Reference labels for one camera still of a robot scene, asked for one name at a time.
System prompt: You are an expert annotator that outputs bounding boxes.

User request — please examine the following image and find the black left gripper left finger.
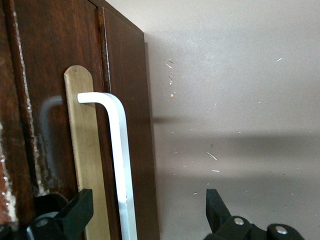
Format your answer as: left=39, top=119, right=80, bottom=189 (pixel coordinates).
left=0, top=188, right=94, bottom=240

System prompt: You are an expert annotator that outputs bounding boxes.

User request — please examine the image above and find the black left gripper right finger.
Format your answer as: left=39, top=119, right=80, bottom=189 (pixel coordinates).
left=203, top=189, right=305, bottom=240

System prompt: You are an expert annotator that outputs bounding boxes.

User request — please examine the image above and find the silver metal door handle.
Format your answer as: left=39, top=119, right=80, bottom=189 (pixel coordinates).
left=76, top=91, right=138, bottom=240

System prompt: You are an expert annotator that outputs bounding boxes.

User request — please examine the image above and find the dark brown wooden cabinet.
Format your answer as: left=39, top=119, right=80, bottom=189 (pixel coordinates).
left=0, top=0, right=161, bottom=240

